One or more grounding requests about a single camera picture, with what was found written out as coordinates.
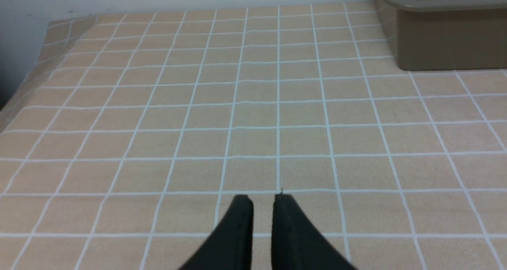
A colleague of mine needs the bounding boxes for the olive green plastic bin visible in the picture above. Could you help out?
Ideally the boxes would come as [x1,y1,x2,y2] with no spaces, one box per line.
[375,0,507,71]

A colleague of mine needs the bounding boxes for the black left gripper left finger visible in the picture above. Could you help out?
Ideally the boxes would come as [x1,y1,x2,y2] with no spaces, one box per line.
[180,195,254,270]

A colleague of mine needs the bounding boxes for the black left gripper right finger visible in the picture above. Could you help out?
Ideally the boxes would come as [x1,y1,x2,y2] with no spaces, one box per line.
[271,194,356,270]

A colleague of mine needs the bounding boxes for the beige checkered tablecloth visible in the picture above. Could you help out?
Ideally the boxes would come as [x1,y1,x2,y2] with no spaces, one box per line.
[0,2,507,270]

